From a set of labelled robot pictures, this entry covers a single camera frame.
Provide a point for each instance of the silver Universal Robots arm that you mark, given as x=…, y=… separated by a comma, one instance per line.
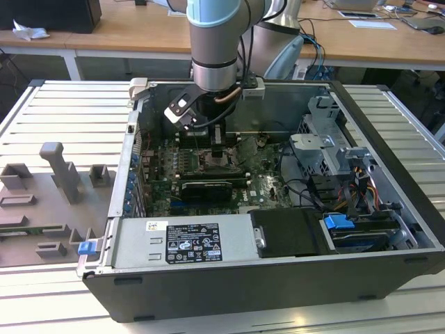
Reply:
x=212, y=41

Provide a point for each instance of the black RAM slot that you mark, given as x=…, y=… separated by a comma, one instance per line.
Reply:
x=189, y=144
x=189, y=140
x=240, y=181
x=222, y=175

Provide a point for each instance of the CPU socket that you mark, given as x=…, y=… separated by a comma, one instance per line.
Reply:
x=229, y=168

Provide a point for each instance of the black graphics card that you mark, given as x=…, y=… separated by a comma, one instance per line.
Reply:
x=205, y=191

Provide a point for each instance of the pale blue teach pendant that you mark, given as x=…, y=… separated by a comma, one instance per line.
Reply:
x=285, y=59

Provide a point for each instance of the grey plastic case latch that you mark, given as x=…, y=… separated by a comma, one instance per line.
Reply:
x=137, y=88

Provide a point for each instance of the green motherboard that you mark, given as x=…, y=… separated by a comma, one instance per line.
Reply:
x=264, y=184

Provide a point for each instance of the silver perforated drive cage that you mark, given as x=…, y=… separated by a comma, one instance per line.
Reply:
x=313, y=142

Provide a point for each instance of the white printed paper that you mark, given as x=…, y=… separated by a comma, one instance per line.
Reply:
x=177, y=13

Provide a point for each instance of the wooden desk with white legs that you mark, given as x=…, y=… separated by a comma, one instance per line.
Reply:
x=365, y=45
x=114, y=31

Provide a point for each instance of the black plastic shroud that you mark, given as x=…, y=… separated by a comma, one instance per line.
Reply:
x=288, y=233

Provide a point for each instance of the silver power supply with label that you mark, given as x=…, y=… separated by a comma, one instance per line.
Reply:
x=135, y=243

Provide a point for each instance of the hard disk in blue carrier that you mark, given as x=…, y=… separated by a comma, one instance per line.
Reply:
x=337, y=222

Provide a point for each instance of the brown cardboard box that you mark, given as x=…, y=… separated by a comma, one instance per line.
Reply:
x=351, y=3

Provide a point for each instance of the black and white tablet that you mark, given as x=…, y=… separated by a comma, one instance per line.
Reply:
x=359, y=14

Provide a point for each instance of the black and silver PC case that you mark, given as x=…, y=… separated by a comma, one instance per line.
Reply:
x=243, y=295

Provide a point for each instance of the blue case latch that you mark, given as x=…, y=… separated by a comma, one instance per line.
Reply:
x=86, y=248

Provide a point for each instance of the black computer box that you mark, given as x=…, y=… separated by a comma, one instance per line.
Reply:
x=52, y=14

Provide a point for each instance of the grey parts rack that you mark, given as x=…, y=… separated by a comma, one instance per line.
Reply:
x=41, y=208

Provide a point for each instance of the white crumpled paper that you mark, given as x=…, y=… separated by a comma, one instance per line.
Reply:
x=31, y=33

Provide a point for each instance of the grey laptop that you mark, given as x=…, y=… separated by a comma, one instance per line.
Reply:
x=422, y=22

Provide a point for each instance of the black computer mouse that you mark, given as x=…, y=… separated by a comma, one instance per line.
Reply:
x=432, y=30

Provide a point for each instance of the green RAM stick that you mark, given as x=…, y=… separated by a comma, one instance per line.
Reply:
x=21, y=230

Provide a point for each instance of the white computer mouse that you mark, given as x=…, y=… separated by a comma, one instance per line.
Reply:
x=432, y=6

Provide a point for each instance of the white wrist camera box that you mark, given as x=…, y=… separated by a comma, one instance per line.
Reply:
x=180, y=108

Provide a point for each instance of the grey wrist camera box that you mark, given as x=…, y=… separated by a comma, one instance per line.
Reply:
x=255, y=93

